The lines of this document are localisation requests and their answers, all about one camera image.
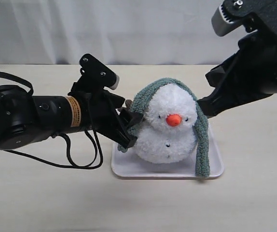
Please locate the green fleece scarf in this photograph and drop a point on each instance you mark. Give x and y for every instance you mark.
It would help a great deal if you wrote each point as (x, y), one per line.
(202, 145)

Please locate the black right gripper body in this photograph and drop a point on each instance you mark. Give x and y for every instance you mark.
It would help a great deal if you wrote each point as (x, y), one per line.
(252, 67)

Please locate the white plastic tray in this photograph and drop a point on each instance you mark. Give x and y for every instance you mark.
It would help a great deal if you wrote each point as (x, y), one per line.
(129, 166)

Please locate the white plush snowman toy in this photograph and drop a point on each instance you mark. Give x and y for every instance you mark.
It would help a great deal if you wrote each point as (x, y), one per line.
(168, 128)

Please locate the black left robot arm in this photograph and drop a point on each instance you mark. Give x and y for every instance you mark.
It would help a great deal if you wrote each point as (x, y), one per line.
(26, 119)

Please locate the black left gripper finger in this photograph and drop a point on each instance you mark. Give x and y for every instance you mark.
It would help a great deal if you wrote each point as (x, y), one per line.
(129, 118)
(120, 136)

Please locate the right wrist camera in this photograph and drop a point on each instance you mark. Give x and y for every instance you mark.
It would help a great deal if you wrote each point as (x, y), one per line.
(260, 15)

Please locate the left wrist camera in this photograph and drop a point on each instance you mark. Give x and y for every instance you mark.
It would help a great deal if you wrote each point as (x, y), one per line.
(98, 73)

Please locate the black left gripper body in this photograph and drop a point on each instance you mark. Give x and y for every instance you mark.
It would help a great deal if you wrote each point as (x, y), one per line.
(96, 111)

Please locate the white backdrop curtain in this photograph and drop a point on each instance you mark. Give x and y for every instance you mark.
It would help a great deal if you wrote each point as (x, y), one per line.
(142, 32)

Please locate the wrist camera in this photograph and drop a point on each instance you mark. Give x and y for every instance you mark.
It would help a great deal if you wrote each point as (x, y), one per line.
(260, 15)
(98, 73)

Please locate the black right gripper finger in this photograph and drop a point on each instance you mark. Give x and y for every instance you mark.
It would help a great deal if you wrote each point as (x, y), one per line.
(222, 99)

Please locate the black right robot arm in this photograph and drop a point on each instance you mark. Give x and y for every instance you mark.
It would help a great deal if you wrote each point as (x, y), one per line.
(250, 74)

